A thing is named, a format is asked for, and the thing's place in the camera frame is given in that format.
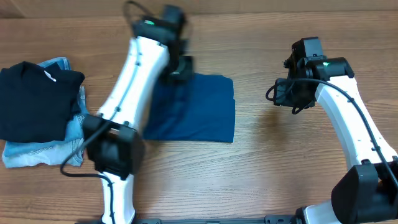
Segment blue polo shirt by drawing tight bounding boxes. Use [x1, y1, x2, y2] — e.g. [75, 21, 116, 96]
[143, 73, 236, 143]

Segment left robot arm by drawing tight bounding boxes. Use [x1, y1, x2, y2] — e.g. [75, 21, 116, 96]
[82, 5, 193, 223]

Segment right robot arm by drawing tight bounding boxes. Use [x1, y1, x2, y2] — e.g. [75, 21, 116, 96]
[267, 37, 397, 223]

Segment folded black shirt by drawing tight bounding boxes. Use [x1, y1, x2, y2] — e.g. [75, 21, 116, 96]
[1, 61, 85, 143]

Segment folded light blue jeans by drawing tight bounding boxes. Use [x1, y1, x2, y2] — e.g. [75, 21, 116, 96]
[2, 57, 88, 168]

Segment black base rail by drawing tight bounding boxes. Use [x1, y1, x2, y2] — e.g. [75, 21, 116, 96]
[74, 214, 299, 224]

